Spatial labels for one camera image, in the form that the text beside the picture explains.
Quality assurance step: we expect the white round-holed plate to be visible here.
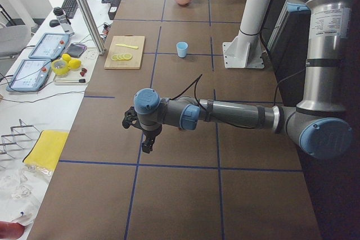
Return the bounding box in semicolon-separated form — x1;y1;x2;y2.
80;48;99;61

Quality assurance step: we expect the whole yellow lemon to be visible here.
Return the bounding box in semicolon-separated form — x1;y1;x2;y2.
61;53;71;62
68;58;82;70

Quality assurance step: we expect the bottom lemon slice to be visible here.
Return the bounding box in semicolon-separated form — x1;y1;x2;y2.
111;54;118;61

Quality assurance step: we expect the black computer mouse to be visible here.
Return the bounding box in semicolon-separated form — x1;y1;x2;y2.
49;19;60;28

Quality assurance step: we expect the grey office chair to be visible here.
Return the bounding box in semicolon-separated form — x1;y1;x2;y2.
0;24;31;60

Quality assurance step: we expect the black keyboard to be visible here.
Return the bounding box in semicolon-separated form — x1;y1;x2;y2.
61;0;78;19

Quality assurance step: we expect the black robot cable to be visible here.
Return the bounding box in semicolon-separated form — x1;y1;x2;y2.
171;73;310;130

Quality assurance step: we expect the yellow tape roll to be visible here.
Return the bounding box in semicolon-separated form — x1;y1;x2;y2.
51;59;70;76

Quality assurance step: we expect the clear plastic bag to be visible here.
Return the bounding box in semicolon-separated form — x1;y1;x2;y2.
1;165;53;226

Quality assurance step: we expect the metal wire rack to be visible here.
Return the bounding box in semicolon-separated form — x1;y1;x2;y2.
1;119;41;159

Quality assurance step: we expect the yellow cloth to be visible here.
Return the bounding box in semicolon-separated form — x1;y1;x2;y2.
23;130;69;172

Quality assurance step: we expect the water bottle black cap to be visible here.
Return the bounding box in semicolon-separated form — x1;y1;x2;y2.
53;7;74;36

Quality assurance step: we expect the teach pendant tablet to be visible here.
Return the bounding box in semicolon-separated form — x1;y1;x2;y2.
6;58;52;92
29;33;70;60

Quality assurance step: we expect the dark purple pouch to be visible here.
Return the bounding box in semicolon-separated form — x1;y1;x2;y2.
66;43;87;58

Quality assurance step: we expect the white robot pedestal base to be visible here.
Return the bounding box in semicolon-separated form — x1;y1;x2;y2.
223;0;270;69

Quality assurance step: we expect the upper teach pendant tablet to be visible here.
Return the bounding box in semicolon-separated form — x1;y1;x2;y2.
29;33;70;60

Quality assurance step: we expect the light blue plastic cup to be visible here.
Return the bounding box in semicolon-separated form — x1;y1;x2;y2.
176;42;188;58

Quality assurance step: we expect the red object at corner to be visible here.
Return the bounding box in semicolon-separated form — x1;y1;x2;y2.
1;221;25;239

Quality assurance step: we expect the white tray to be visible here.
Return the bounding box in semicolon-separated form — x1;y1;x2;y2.
53;61;95;85

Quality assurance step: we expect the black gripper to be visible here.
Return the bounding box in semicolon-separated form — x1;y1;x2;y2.
141;124;162;153

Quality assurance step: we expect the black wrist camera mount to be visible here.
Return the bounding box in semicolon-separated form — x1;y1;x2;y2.
122;106;142;130

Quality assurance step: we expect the top lemon slice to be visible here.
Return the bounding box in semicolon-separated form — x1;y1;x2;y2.
123;53;132;61

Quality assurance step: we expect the lower teach pendant tablet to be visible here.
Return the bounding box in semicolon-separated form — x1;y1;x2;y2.
6;58;52;92

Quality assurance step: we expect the aluminium frame post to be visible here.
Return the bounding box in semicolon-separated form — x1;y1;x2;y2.
76;0;106;55

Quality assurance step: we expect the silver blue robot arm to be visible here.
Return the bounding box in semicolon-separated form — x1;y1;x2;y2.
122;0;358;159

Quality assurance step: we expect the bamboo cutting board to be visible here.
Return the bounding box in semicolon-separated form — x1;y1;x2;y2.
104;35;145;70

